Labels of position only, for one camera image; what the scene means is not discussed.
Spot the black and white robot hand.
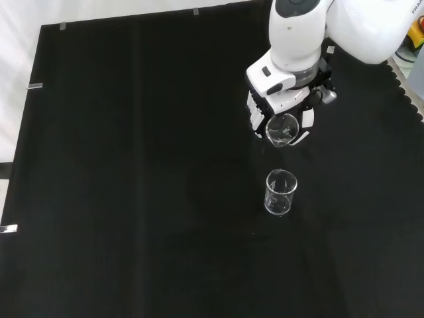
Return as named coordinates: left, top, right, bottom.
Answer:
left=246, top=55, right=334, bottom=147

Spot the small clear glass beaker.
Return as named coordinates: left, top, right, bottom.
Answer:
left=264, top=113, right=301, bottom=149

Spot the pale board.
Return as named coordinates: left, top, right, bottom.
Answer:
left=387, top=42, right=424, bottom=100

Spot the yellow stop button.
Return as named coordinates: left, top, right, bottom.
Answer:
left=406, top=15, right=424, bottom=48

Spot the black bench cloth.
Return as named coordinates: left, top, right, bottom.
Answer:
left=0, top=0, right=424, bottom=318

